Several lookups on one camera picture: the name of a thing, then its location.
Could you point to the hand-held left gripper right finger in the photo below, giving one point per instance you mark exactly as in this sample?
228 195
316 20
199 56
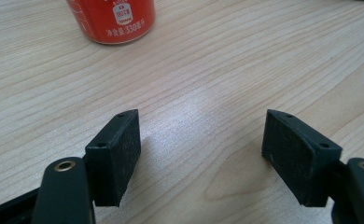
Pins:
298 155

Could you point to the red drink can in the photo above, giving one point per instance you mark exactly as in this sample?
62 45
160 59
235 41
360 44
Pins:
114 18

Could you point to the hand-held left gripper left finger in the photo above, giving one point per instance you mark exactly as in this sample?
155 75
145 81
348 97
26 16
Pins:
113 161

